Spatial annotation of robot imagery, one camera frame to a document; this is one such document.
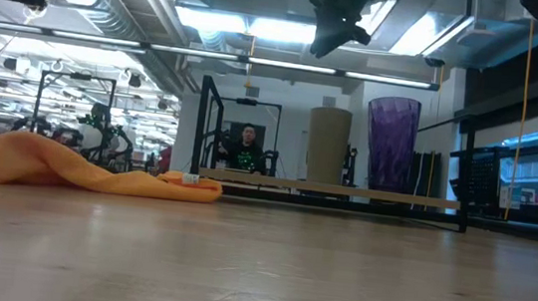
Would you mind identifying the background robot rig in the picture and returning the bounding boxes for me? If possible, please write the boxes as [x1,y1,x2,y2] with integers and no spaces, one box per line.
[6,65,143,175]

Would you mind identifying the light wooden shelf board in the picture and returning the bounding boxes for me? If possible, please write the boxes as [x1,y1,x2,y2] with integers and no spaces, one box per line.
[196,166,462,212]

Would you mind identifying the long rig light bar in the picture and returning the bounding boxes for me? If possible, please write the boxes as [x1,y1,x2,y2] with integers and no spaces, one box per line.
[0,19,443,94]

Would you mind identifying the black leaning panels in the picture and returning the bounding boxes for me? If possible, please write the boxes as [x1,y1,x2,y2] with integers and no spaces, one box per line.
[407,149,444,199]

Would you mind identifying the person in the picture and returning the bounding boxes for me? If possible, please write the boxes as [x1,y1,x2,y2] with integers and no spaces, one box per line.
[215,120,274,176]

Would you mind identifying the tall purple faceted plastic cup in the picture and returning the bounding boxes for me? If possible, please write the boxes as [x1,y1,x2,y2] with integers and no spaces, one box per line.
[358,93,423,195]

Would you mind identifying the tall beige tumbler cup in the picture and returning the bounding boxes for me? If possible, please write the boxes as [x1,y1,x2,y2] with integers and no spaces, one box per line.
[302,105,355,187]

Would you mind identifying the yellow microfibre cloth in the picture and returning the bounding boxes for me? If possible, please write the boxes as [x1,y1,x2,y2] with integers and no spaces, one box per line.
[0,129,228,209]

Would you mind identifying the black metal shelf frame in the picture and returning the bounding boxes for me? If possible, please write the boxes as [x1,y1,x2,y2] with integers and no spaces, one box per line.
[185,73,482,234]

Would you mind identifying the black perforated metal rack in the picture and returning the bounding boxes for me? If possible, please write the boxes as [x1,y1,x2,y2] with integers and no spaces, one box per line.
[444,143,506,219]

